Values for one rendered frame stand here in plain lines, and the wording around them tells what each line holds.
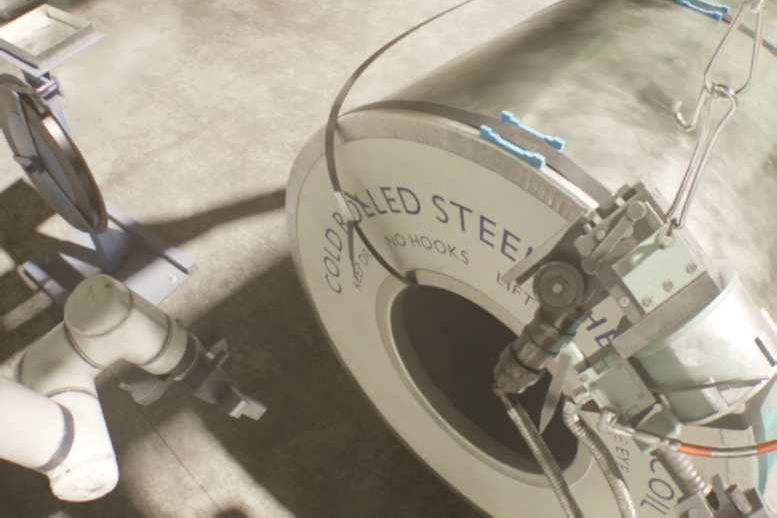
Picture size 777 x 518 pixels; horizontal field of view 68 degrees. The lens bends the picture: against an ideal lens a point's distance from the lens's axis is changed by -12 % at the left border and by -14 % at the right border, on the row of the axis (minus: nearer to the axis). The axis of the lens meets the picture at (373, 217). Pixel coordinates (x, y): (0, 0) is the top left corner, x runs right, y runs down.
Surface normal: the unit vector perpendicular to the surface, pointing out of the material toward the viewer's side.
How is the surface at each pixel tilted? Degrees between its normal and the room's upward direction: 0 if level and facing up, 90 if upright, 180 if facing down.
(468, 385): 21
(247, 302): 0
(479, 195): 90
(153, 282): 0
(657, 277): 58
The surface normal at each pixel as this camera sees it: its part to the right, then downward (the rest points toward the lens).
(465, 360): 0.35, -0.33
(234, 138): -0.02, -0.70
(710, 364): -0.43, 0.10
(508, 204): -0.72, 0.50
